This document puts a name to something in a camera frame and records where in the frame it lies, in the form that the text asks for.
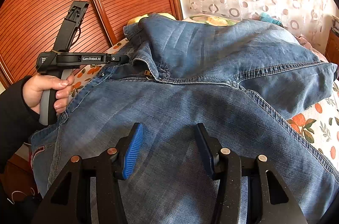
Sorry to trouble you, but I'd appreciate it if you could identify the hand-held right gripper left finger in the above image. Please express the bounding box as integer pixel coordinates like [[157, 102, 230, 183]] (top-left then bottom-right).
[[32, 123, 143, 224]]

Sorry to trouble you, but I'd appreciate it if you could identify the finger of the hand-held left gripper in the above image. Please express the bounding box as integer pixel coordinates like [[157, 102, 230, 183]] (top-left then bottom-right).
[[107, 53, 131, 64]]

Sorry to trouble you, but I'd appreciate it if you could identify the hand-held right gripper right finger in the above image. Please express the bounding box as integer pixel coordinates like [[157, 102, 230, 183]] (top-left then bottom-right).
[[195, 123, 308, 224]]

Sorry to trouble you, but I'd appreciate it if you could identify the person's left hand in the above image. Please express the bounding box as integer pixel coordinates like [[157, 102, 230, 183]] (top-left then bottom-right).
[[22, 73, 76, 114]]

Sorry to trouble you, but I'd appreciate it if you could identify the yellow plush toy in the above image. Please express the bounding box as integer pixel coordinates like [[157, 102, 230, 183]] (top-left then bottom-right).
[[126, 12, 176, 26]]

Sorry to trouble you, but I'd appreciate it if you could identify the floral blanket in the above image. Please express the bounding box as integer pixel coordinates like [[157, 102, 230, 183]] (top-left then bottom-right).
[[183, 14, 327, 56]]

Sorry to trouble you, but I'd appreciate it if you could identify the orange fruit print bedsheet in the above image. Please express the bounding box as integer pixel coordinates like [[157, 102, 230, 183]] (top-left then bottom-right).
[[70, 39, 339, 169]]

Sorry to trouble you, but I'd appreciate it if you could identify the light blue bag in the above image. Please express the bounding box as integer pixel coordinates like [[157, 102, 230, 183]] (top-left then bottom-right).
[[260, 12, 281, 26]]

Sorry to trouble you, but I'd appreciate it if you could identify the wooden cabinet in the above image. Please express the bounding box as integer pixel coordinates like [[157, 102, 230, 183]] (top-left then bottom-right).
[[324, 28, 339, 63]]

